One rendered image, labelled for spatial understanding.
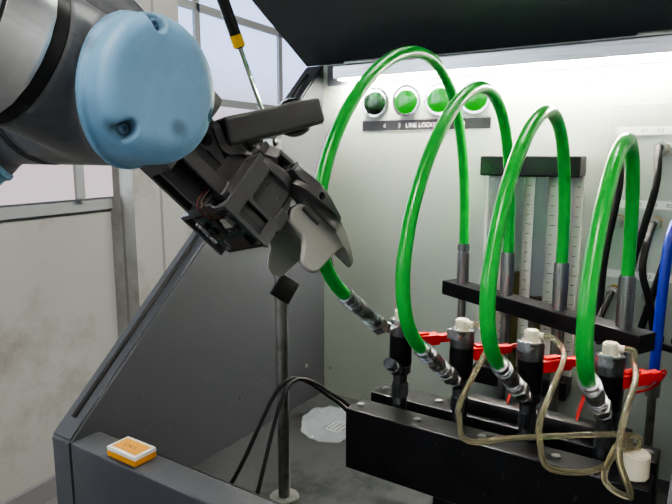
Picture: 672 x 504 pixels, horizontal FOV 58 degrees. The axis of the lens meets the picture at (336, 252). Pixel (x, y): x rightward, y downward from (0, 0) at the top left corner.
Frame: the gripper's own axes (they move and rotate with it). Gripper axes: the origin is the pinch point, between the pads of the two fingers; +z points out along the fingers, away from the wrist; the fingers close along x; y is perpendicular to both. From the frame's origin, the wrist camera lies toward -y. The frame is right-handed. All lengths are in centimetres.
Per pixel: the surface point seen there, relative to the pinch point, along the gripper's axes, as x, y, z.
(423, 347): 5.2, 3.8, 11.2
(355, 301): -1.6, 1.4, 6.3
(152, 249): -187, -63, 45
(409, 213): 8.2, -3.3, -0.3
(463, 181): -5.8, -28.9, 17.7
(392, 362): -5.6, 1.2, 18.6
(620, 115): 12.4, -41.8, 22.5
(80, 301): -196, -31, 37
